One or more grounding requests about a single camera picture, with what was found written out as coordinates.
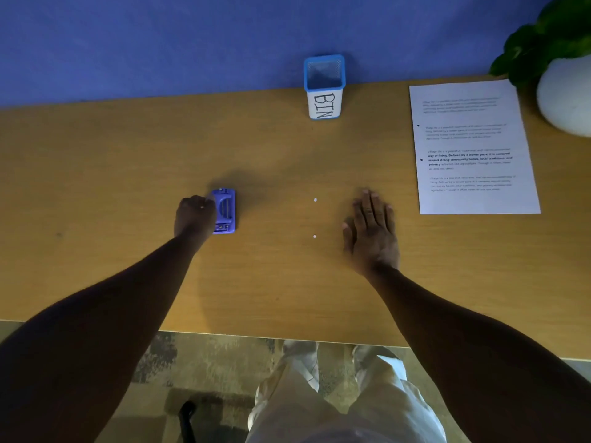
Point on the black curved chair leg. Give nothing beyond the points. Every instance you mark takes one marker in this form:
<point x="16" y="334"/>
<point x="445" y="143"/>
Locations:
<point x="186" y="422"/>

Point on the person's left hand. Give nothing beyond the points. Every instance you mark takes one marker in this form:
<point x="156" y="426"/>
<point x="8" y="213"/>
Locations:
<point x="194" y="221"/>

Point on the green leafy plant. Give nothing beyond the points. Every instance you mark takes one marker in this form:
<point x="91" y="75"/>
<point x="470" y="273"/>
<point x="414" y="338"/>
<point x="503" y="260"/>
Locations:
<point x="545" y="36"/>

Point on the round white plant pot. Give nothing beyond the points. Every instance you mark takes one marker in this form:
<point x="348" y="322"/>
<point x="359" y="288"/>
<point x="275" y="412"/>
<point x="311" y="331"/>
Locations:
<point x="568" y="101"/>

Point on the person's left forearm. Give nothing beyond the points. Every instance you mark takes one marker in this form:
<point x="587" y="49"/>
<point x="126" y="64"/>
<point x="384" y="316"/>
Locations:
<point x="92" y="327"/>

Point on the cream trousers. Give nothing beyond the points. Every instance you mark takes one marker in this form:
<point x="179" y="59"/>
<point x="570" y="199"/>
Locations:
<point x="369" y="401"/>

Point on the person's right forearm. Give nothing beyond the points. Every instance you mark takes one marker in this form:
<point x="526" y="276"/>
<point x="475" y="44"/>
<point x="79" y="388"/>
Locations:
<point x="485" y="355"/>

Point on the white printed paper sheet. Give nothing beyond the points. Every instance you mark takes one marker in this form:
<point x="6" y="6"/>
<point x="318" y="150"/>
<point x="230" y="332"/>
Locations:
<point x="475" y="198"/>

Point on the purple hole punch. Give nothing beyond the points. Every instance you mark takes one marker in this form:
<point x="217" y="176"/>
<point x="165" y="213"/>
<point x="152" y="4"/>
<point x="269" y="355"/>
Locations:
<point x="226" y="209"/>

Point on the person's right hand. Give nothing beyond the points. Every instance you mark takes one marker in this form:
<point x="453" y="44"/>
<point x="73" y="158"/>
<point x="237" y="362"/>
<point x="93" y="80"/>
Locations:
<point x="371" y="239"/>

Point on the blue and white square bin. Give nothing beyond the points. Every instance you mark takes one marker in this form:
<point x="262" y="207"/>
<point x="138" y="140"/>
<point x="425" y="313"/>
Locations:
<point x="325" y="103"/>

